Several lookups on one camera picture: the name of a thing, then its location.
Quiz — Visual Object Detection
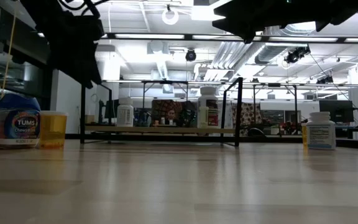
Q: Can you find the black domed object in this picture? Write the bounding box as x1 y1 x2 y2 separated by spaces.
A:
247 127 265 137

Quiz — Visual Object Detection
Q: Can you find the white bottle red label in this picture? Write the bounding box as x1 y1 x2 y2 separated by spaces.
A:
197 86 221 129

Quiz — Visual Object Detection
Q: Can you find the black background table frame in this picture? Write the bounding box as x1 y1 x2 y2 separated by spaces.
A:
140 80 190 110
252 82 298 125

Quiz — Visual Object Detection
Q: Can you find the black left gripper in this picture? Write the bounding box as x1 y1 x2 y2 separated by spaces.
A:
47 14 105 90

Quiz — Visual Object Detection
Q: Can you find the wooden shelf black metal frame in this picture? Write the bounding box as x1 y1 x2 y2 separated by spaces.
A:
80 77 244 147

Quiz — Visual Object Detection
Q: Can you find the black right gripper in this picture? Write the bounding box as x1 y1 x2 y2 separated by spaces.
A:
211 0 332 44

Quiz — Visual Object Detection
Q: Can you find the black ceiling camera cluster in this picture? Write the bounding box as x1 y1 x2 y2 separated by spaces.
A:
283 45 311 65

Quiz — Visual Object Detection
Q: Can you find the round silver ventilation duct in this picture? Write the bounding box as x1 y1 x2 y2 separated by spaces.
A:
254 26 311 65

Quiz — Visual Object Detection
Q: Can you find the person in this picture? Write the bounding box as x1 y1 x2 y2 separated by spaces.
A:
165 109 178 126

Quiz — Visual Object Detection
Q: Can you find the floral patterned cloth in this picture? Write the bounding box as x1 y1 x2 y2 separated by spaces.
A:
230 102 263 136

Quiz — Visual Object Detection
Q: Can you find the blue Tums bottle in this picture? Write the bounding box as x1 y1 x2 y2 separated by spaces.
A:
0 93 42 150

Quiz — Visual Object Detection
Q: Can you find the orange translucent pill vial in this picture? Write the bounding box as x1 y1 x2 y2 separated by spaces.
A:
301 123 308 149
39 111 69 149

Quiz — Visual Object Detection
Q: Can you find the white bottle blue label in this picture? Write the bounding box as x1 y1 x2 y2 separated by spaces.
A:
306 111 337 151

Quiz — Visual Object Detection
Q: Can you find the black computer monitor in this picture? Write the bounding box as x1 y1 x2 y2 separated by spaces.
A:
318 100 355 124

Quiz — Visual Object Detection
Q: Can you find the white bottle text label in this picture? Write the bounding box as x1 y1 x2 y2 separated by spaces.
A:
116 97 135 128

